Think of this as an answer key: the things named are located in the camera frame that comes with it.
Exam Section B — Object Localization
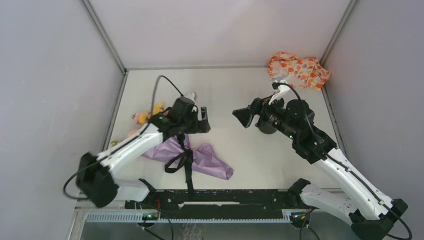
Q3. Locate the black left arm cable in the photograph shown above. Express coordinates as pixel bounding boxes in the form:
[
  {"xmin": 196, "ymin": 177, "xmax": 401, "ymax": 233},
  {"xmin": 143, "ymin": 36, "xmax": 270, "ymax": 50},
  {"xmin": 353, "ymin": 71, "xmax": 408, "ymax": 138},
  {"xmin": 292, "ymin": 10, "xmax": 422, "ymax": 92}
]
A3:
[{"xmin": 150, "ymin": 75, "xmax": 185, "ymax": 115}]

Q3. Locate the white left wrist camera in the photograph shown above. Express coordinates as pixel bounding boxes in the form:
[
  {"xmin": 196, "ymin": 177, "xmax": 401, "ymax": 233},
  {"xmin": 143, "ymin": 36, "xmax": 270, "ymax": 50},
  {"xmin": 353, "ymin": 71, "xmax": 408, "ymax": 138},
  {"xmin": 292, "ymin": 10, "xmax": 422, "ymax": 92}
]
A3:
[{"xmin": 184, "ymin": 92, "xmax": 197, "ymax": 103}]

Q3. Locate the black ribbon with gold text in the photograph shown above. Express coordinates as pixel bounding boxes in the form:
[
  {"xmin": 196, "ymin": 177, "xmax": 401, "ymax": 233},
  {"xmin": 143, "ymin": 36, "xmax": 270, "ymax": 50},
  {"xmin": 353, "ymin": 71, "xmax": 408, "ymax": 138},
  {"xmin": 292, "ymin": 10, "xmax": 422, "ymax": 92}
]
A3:
[{"xmin": 164, "ymin": 134, "xmax": 195, "ymax": 196}]

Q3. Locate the flower bouquet purple paper wrap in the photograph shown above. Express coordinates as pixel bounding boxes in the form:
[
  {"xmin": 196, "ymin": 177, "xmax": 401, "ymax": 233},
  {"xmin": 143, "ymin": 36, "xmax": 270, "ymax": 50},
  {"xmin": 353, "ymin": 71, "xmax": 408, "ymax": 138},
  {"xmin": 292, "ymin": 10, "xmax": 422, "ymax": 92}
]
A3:
[{"xmin": 103, "ymin": 102, "xmax": 234, "ymax": 180}]

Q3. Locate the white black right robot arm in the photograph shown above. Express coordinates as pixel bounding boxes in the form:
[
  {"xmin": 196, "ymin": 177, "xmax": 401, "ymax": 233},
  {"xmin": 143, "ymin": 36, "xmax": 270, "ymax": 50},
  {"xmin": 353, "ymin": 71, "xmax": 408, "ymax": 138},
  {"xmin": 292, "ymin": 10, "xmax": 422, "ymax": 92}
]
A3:
[{"xmin": 232, "ymin": 97, "xmax": 408, "ymax": 240}]

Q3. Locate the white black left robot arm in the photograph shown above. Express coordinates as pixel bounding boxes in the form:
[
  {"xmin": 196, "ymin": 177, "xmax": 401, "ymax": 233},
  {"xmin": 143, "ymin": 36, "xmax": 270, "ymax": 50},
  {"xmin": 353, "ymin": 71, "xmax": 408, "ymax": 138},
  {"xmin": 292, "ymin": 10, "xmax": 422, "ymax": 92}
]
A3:
[{"xmin": 75, "ymin": 96, "xmax": 211, "ymax": 209}]

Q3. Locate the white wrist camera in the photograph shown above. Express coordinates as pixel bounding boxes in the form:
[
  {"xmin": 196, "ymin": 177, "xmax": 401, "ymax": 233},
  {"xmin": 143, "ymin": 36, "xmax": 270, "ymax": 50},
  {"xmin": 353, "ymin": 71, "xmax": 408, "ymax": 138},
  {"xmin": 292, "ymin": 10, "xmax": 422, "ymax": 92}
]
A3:
[
  {"xmin": 268, "ymin": 78, "xmax": 291, "ymax": 105},
  {"xmin": 184, "ymin": 92, "xmax": 197, "ymax": 103}
]

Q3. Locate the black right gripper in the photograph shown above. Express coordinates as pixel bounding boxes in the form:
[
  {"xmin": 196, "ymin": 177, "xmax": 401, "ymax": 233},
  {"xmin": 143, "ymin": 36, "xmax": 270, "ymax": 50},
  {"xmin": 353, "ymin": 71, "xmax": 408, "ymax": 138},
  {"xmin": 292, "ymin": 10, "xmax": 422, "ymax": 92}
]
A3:
[{"xmin": 231, "ymin": 93, "xmax": 298, "ymax": 142}]

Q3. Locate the aluminium corner frame profile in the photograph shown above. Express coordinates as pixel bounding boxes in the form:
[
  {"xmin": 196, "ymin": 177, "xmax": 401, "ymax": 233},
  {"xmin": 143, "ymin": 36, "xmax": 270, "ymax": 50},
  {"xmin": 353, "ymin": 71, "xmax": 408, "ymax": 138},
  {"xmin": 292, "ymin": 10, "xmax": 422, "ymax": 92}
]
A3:
[{"xmin": 79, "ymin": 0, "xmax": 127, "ymax": 75}]

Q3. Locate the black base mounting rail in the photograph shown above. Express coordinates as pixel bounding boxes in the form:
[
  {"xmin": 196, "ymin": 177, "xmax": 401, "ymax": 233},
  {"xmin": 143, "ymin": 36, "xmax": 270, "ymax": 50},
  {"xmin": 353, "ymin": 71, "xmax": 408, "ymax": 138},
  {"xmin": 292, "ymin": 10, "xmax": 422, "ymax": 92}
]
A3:
[{"xmin": 124, "ymin": 189, "xmax": 308, "ymax": 222}]

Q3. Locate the white slotted cable duct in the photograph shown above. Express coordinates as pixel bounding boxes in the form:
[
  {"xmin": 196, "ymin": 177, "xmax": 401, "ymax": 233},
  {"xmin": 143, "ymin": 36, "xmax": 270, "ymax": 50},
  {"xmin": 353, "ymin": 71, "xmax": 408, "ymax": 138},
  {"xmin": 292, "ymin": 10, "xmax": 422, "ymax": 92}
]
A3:
[{"xmin": 85, "ymin": 211, "xmax": 296, "ymax": 224}]

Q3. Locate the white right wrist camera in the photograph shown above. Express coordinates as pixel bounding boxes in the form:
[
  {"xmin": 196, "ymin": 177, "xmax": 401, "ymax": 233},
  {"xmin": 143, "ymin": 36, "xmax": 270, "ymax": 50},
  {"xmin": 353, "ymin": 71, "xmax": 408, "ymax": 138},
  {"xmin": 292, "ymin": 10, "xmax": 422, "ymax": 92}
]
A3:
[{"xmin": 268, "ymin": 78, "xmax": 291, "ymax": 105}]

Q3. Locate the dark cylindrical vase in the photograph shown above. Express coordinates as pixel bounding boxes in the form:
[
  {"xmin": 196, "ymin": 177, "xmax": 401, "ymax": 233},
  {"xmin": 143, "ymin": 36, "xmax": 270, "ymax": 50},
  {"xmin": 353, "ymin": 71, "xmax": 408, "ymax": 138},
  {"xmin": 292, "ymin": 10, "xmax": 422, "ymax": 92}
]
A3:
[{"xmin": 256, "ymin": 120, "xmax": 277, "ymax": 135}]

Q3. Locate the orange floral fabric bag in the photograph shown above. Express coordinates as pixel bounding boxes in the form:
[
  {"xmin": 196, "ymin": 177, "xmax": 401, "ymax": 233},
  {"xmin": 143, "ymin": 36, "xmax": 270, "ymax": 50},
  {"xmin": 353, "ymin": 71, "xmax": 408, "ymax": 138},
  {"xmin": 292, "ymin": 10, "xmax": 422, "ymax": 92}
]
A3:
[{"xmin": 267, "ymin": 51, "xmax": 331, "ymax": 90}]

